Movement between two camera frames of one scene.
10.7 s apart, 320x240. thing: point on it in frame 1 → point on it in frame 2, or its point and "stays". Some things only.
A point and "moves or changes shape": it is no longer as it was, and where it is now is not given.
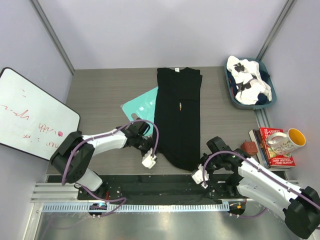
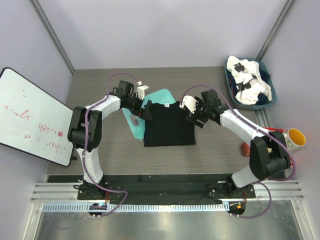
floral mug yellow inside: [284, 143] stays
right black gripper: [202, 160] → [193, 117]
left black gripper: [149, 139] → [148, 114]
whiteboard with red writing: [33, 119] stays
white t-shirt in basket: [248, 80] stays
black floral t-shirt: [177, 128] moves or changes shape
